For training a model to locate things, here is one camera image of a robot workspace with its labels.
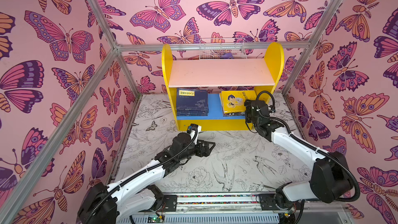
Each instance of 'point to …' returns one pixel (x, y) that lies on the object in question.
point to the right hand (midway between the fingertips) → (244, 101)
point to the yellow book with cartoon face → (233, 101)
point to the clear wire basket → (222, 54)
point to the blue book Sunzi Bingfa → (191, 115)
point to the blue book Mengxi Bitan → (192, 111)
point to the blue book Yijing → (200, 113)
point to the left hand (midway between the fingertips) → (211, 142)
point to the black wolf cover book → (234, 115)
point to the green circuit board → (155, 219)
